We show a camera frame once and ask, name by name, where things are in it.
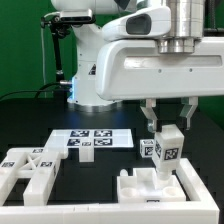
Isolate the grey camera on stand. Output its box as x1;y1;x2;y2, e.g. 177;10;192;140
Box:
59;9;93;24

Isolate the white corner fence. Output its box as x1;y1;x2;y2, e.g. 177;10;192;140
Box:
0;158;219;224

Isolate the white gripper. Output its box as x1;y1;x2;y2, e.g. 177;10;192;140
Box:
95;37;224;133

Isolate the white chair nut cube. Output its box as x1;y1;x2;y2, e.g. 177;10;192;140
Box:
140;139;154;158

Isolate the black camera stand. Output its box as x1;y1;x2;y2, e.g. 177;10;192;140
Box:
35;15;70;100

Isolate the white chair seat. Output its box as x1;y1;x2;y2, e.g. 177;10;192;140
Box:
117;168;186;203

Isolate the white chair back frame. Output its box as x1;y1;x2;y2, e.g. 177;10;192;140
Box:
0;147;62;206

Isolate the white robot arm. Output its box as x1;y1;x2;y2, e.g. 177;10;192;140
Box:
52;0;224;132

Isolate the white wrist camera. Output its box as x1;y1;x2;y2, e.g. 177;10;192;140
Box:
102;6;171;41

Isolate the black cable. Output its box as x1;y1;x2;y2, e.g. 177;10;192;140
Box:
0;82;63;102

